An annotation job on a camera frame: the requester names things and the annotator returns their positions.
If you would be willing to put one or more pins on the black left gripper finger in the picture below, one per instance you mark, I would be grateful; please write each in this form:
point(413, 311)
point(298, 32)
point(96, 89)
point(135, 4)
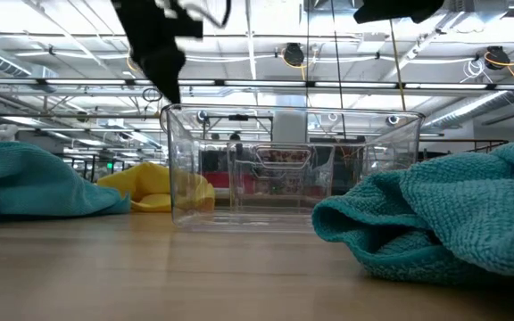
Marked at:
point(165, 71)

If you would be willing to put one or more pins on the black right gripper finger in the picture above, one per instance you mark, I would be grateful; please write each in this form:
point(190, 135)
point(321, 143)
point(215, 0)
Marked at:
point(395, 9)

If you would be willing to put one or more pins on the yellow microfiber towel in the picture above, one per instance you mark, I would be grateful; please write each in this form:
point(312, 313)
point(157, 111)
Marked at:
point(145, 183)

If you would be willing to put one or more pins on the teal microfiber towel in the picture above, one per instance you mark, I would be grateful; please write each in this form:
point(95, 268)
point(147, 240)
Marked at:
point(38, 178)
point(462, 200)

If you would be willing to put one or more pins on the clear plastic bin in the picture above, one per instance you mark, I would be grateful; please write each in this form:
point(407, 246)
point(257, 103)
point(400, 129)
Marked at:
point(284, 153)
point(176, 134)

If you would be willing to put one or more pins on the white robot figure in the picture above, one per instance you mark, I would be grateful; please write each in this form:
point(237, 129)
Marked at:
point(6, 133)

